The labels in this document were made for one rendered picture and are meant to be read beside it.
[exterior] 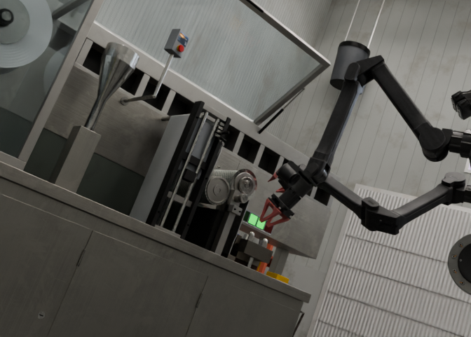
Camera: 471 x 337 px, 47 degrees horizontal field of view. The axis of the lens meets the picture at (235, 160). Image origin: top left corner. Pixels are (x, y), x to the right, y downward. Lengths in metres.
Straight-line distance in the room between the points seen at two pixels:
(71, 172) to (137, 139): 0.50
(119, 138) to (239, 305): 0.92
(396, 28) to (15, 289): 9.00
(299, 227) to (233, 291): 1.07
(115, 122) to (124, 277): 0.84
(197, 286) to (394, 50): 8.22
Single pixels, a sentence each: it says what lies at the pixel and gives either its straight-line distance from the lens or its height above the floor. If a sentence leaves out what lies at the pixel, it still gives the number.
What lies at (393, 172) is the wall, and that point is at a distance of 8.90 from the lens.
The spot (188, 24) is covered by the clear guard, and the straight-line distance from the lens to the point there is 2.54.
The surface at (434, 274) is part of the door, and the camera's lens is 8.32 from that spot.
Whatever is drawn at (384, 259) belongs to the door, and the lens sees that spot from 8.47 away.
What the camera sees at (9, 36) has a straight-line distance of 1.83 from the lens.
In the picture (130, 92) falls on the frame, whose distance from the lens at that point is 2.61.
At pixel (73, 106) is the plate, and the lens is 2.44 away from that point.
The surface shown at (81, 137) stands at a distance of 2.16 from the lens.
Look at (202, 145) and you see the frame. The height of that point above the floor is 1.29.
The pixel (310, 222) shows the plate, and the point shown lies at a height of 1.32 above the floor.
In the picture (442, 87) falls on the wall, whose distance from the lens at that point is 9.39.
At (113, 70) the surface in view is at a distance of 2.22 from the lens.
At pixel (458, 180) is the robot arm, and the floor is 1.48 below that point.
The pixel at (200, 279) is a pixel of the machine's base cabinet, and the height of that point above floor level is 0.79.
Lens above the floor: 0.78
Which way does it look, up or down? 13 degrees up
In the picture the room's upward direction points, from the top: 21 degrees clockwise
